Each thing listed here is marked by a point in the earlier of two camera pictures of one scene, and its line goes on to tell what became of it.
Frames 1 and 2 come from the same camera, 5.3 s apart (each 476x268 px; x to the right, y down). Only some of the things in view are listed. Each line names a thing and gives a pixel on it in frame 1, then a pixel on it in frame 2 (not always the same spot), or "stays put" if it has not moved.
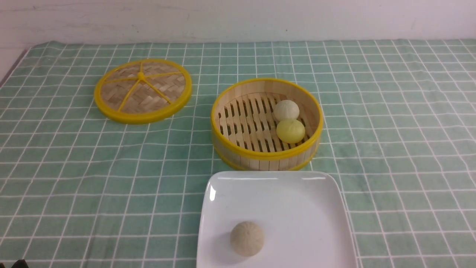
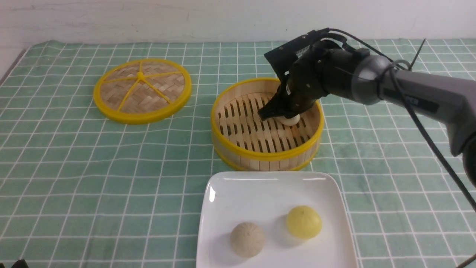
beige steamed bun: x=247 y=238 stays put
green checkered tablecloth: x=80 y=189 stays put
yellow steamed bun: x=290 y=131 → x=304 y=222
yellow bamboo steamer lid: x=142 y=91 stays put
